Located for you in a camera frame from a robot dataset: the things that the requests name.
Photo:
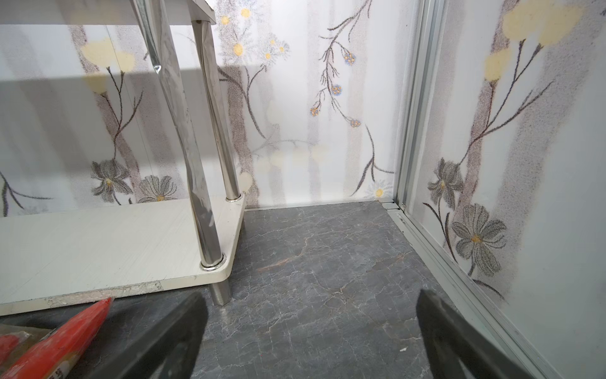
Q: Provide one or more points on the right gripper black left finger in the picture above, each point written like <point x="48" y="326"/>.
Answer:
<point x="170" y="347"/>

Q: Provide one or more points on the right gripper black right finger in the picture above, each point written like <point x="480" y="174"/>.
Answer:
<point x="454" y="347"/>

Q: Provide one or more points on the red spaghetti bag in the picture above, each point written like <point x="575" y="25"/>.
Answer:
<point x="56" y="355"/>
<point x="9" y="342"/>

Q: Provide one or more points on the white two-tier metal shelf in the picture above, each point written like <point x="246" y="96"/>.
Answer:
<point x="117" y="171"/>

